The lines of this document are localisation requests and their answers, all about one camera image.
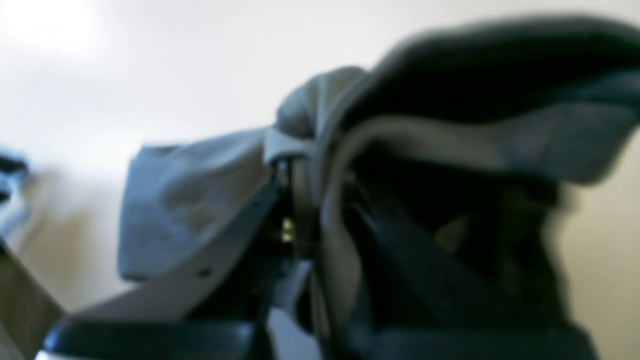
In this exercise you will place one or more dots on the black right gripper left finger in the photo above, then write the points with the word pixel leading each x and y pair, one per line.
pixel 174 294

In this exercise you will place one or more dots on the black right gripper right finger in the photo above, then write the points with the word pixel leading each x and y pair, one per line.
pixel 427 306

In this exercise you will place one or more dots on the dark grey T-shirt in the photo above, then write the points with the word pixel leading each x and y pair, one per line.
pixel 470 132

